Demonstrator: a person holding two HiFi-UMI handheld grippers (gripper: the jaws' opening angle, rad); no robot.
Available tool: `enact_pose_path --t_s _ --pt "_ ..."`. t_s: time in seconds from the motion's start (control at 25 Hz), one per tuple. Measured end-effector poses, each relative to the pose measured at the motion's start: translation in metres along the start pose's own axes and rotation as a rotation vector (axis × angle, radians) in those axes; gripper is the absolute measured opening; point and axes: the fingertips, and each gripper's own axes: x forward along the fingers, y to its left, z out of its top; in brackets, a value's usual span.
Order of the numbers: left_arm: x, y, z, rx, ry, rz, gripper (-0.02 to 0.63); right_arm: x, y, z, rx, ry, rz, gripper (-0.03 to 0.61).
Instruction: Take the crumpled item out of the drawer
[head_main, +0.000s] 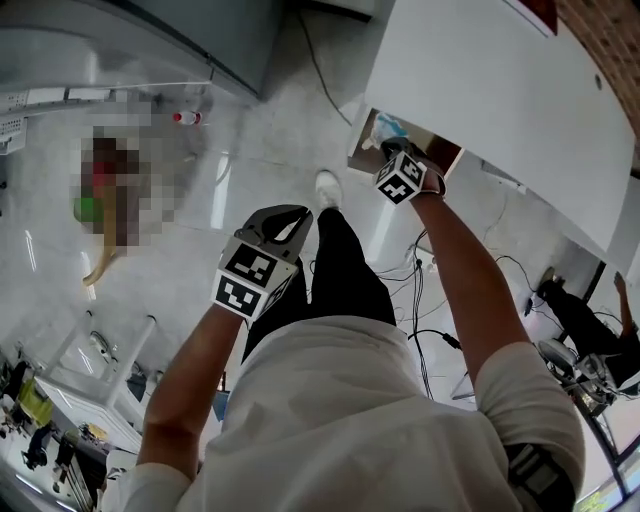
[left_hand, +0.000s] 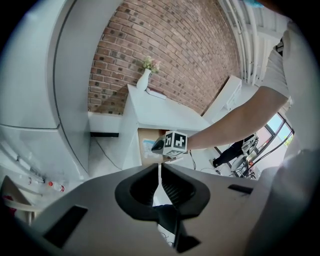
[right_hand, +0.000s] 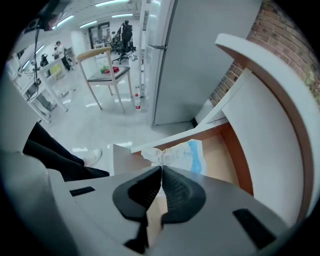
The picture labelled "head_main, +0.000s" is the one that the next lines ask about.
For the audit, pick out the white and blue plastic bag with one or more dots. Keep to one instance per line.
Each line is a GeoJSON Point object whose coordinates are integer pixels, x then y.
{"type": "Point", "coordinates": [387, 125]}

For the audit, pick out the white drawer brown inside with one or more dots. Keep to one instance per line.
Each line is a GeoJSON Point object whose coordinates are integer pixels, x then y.
{"type": "Point", "coordinates": [445, 155]}

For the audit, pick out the white desk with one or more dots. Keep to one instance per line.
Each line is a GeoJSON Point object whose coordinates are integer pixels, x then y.
{"type": "Point", "coordinates": [500, 125]}

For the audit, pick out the yellow green cloth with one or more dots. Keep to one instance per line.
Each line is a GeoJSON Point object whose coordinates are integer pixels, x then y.
{"type": "Point", "coordinates": [36, 402]}

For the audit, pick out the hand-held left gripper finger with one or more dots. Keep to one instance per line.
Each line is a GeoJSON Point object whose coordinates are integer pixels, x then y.
{"type": "Point", "coordinates": [301, 230]}
{"type": "Point", "coordinates": [285, 211]}

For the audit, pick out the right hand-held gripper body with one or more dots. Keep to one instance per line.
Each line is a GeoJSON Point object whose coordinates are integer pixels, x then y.
{"type": "Point", "coordinates": [400, 180]}

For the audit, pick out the person's black trousers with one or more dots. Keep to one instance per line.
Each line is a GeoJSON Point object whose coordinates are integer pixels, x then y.
{"type": "Point", "coordinates": [345, 280]}

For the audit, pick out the person's white shoe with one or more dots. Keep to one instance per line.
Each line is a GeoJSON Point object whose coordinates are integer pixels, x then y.
{"type": "Point", "coordinates": [328, 187]}

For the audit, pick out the person's right forearm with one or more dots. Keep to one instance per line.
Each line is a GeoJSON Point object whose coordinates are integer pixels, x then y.
{"type": "Point", "coordinates": [460, 280]}

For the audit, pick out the person's white shirt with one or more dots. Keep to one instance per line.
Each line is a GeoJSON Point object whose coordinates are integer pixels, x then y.
{"type": "Point", "coordinates": [340, 425]}

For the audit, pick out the computer screen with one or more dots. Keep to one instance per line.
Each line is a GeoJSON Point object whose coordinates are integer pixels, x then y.
{"type": "Point", "coordinates": [605, 497]}

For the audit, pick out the white glass table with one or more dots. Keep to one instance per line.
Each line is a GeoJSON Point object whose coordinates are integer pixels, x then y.
{"type": "Point", "coordinates": [100, 350]}

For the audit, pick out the wooden chair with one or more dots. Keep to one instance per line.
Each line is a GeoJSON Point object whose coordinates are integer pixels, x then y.
{"type": "Point", "coordinates": [107, 235]}

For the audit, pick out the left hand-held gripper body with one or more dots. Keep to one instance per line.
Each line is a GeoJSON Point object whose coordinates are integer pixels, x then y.
{"type": "Point", "coordinates": [250, 280]}

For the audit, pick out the dark red book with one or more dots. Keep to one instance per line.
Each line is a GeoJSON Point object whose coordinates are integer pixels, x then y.
{"type": "Point", "coordinates": [540, 12]}

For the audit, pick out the white metal shelf rack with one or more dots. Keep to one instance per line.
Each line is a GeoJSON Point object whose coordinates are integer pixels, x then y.
{"type": "Point", "coordinates": [15, 125]}

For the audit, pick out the person's left forearm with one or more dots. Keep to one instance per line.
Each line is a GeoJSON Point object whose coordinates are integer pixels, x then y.
{"type": "Point", "coordinates": [190, 380]}

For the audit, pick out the clear bottle red label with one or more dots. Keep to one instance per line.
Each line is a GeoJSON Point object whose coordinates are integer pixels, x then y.
{"type": "Point", "coordinates": [186, 117]}

